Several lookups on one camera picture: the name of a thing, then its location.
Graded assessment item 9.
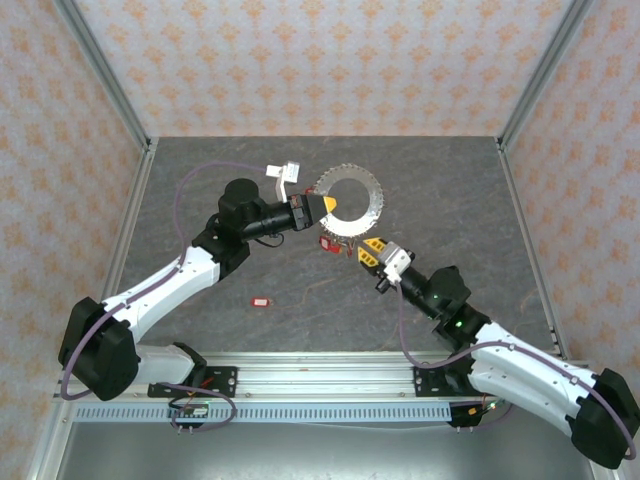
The metal keyring disc with rings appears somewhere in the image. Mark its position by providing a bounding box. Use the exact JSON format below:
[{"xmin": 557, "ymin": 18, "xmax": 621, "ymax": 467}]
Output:
[{"xmin": 313, "ymin": 163, "xmax": 388, "ymax": 241}]

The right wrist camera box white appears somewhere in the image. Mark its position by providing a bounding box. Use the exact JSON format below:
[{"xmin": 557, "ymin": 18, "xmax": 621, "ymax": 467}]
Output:
[{"xmin": 382, "ymin": 241, "xmax": 417, "ymax": 287}]

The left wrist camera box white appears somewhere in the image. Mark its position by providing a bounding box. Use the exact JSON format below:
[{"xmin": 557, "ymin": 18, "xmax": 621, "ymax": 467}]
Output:
[{"xmin": 265, "ymin": 160, "xmax": 303, "ymax": 202}]

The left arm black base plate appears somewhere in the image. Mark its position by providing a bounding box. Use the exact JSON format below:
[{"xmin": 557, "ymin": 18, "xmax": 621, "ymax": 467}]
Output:
[{"xmin": 147, "ymin": 366, "xmax": 240, "ymax": 399}]

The grey metal shelf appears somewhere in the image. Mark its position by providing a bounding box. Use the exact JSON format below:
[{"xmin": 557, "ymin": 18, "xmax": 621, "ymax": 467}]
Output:
[{"xmin": 52, "ymin": 422, "xmax": 594, "ymax": 480}]

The aluminium table side rail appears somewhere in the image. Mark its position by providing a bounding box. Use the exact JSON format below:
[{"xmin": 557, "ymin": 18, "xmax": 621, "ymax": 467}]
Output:
[
  {"xmin": 99, "ymin": 139, "xmax": 160, "ymax": 306},
  {"xmin": 497, "ymin": 139, "xmax": 572, "ymax": 360}
]

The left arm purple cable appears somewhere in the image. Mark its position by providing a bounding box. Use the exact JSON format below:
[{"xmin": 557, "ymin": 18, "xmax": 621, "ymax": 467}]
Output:
[{"xmin": 59, "ymin": 162, "xmax": 272, "ymax": 435}]

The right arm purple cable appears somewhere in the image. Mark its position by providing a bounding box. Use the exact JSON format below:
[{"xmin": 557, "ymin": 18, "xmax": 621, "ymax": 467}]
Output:
[{"xmin": 397, "ymin": 282, "xmax": 639, "ymax": 462}]

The aluminium frame leg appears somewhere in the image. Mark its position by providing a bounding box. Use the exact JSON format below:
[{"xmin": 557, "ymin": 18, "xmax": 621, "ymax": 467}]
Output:
[
  {"xmin": 589, "ymin": 457, "xmax": 627, "ymax": 480},
  {"xmin": 27, "ymin": 399, "xmax": 77, "ymax": 480}
]

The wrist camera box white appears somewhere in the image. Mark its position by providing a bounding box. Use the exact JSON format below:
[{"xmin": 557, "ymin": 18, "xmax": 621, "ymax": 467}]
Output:
[
  {"xmin": 265, "ymin": 160, "xmax": 303, "ymax": 202},
  {"xmin": 382, "ymin": 241, "xmax": 417, "ymax": 287}
]

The aluminium frame post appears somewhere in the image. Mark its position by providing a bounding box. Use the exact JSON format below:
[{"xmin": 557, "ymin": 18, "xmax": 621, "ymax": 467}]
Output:
[
  {"xmin": 52, "ymin": 0, "xmax": 152, "ymax": 151},
  {"xmin": 497, "ymin": 0, "xmax": 599, "ymax": 151}
]

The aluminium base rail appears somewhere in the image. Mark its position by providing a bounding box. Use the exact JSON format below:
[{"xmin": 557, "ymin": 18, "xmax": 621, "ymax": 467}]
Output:
[{"xmin": 52, "ymin": 351, "xmax": 599, "ymax": 402}]

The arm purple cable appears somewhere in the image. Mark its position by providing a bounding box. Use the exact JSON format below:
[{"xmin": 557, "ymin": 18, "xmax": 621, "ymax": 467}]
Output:
[
  {"xmin": 59, "ymin": 162, "xmax": 272, "ymax": 435},
  {"xmin": 397, "ymin": 282, "xmax": 639, "ymax": 462}
]

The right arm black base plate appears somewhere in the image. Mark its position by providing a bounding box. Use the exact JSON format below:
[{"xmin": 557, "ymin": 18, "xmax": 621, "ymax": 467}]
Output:
[{"xmin": 413, "ymin": 363, "xmax": 481, "ymax": 399}]

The grey slotted cable duct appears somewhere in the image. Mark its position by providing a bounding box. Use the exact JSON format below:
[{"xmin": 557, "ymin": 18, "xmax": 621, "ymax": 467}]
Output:
[{"xmin": 73, "ymin": 403, "xmax": 454, "ymax": 424}]

